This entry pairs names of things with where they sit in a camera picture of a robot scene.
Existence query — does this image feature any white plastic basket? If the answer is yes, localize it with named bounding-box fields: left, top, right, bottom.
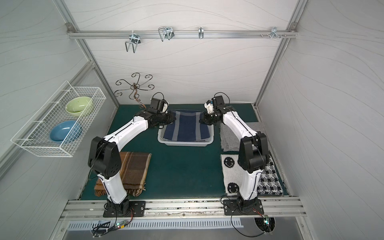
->
left=158, top=125, right=214, bottom=147

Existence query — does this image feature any navy blue plaid scarf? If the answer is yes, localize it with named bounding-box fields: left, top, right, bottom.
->
left=164, top=110, right=212, bottom=142

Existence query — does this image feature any brown plaid scarf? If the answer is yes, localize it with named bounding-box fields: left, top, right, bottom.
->
left=93, top=151, right=153, bottom=198

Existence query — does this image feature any white black smiley scarf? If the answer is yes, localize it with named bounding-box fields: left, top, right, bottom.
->
left=221, top=155, right=284, bottom=197

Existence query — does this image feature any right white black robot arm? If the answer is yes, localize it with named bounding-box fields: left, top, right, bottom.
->
left=200, top=95, right=269, bottom=207

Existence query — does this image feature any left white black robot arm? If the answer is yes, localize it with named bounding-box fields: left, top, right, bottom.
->
left=88, top=98, right=176, bottom=207

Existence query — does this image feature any grey folded scarf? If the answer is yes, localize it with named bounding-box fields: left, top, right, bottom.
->
left=220, top=122, right=266, bottom=152

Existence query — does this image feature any bronze scroll jewelry stand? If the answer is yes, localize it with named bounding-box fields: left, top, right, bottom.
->
left=114, top=72, right=155, bottom=110

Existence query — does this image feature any green dark table mat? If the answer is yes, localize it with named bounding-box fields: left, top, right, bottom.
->
left=80, top=104, right=258, bottom=200

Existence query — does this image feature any green ceramic bowl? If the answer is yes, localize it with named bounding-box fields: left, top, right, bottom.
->
left=65, top=96, right=94, bottom=117

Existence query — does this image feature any double prong metal hook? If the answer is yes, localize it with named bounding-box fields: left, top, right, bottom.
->
left=125, top=32, right=141, bottom=53

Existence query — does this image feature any looped metal hook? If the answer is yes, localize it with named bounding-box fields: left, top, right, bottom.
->
left=158, top=27, right=175, bottom=42

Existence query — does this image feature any small single metal hook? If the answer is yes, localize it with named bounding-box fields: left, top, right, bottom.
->
left=198, top=27, right=204, bottom=39

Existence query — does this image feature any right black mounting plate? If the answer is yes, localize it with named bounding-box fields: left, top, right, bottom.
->
left=223, top=198, right=265, bottom=216

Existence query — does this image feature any black mounting plate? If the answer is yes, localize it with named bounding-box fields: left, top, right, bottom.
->
left=223, top=198, right=265, bottom=216
left=103, top=200, right=146, bottom=218

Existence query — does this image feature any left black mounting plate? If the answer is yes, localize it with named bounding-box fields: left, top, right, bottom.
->
left=103, top=200, right=146, bottom=218

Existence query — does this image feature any blue ceramic bowl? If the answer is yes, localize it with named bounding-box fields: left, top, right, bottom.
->
left=50, top=120, right=83, bottom=144

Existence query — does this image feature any left wiring bundle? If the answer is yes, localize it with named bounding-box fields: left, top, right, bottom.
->
left=91, top=206, right=135, bottom=238

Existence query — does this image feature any white vent grille strip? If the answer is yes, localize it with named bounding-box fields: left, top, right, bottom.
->
left=67, top=218, right=244, bottom=231

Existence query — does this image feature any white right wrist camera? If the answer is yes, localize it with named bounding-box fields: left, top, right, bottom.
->
left=204, top=101, right=214, bottom=114

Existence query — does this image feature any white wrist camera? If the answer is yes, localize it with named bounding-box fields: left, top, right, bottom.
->
left=204, top=101, right=214, bottom=114
left=162, top=100, right=169, bottom=113

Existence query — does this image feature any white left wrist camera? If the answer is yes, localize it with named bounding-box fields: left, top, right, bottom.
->
left=162, top=100, right=169, bottom=113

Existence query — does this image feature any aluminium cross rail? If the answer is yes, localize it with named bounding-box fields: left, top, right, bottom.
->
left=68, top=29, right=299, bottom=40

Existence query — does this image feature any right metal bracket hook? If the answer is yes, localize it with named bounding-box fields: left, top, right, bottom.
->
left=260, top=27, right=287, bottom=39

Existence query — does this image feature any white wire wall basket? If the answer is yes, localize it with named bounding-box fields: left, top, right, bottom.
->
left=11, top=82, right=106, bottom=158

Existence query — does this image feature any right black cable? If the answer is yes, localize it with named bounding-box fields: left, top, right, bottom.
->
left=228, top=213, right=266, bottom=239

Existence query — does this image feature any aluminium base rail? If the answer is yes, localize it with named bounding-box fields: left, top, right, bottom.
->
left=60, top=197, right=307, bottom=221

